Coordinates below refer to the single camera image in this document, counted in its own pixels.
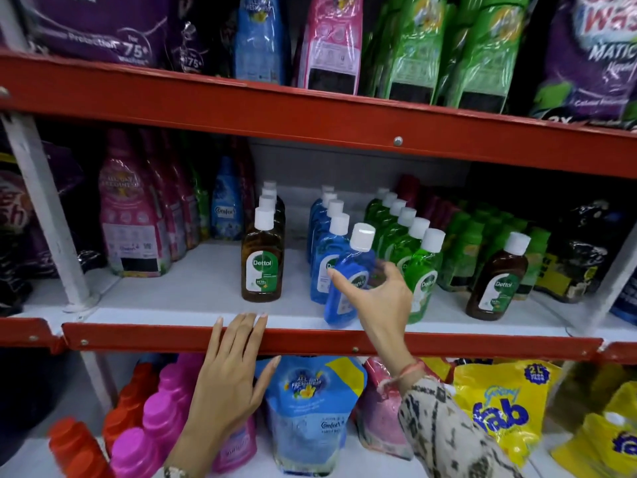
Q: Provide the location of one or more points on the person's left hand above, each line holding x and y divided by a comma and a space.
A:
226, 388

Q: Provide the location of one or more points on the person's right hand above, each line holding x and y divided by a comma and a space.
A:
388, 318

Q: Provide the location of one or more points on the person's left little finger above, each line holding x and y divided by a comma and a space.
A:
215, 338

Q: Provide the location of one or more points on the person's left thumb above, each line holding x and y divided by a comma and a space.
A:
268, 375

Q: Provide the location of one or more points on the person's left middle finger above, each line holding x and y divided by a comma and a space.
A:
247, 336

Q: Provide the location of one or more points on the person's right thumb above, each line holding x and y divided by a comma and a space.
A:
344, 283

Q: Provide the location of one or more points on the blue antiseptic bottle white cap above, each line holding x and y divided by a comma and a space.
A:
323, 263
334, 208
343, 303
329, 198
327, 189

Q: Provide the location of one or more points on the person's left forearm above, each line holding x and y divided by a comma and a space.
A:
199, 460

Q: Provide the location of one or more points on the person's right forearm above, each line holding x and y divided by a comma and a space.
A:
448, 428

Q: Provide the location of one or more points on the magenta plastic bottle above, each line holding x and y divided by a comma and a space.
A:
137, 455
191, 365
166, 408

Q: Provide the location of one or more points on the blue and yellow softener pouch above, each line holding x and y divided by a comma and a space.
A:
311, 413

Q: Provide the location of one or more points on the brown antiseptic bottle white cap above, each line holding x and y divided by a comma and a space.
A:
497, 278
269, 192
262, 268
267, 202
269, 184

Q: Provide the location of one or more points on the row of green white-capped bottles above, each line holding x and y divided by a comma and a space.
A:
423, 273

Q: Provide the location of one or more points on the small pink softener pouch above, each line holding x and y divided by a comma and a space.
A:
236, 450

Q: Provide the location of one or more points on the red thread wrist band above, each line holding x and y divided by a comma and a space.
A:
405, 370

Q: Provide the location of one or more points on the red plastic bottle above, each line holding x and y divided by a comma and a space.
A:
129, 403
79, 450

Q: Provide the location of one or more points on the group of dark red bottles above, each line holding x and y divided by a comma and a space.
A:
423, 194

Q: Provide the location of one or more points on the pink spouted refill pouch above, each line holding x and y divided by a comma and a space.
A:
380, 418

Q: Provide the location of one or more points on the yellow detergent pouch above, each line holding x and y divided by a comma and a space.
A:
602, 443
440, 368
502, 408

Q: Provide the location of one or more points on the group of green-capped green bottles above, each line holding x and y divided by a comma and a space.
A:
468, 248

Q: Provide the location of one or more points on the blue softener bottle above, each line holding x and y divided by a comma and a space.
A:
227, 209

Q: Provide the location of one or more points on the slim green softener bottle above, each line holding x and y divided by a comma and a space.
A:
201, 209

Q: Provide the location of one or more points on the row of pink softener bottles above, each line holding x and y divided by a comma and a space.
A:
134, 214

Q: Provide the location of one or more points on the red and white shelf rack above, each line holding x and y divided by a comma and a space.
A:
298, 109

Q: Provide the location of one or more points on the dark purple detergent bag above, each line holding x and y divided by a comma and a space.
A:
35, 218

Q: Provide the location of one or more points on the black and yellow pouch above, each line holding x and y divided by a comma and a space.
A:
577, 253

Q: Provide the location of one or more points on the green softener refill pouch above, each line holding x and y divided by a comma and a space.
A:
413, 49
485, 54

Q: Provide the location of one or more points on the pink softener refill pouch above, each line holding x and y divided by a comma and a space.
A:
333, 39

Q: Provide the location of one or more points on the blue softener refill pouch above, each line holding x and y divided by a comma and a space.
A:
259, 39

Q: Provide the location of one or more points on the blue packet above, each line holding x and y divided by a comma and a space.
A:
626, 301

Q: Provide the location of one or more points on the small purple detergent pouch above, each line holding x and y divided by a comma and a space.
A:
189, 44

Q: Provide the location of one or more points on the purple detergent bag green leaves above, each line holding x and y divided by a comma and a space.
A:
587, 59

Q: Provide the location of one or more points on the large purple detergent bag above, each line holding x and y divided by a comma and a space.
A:
94, 24

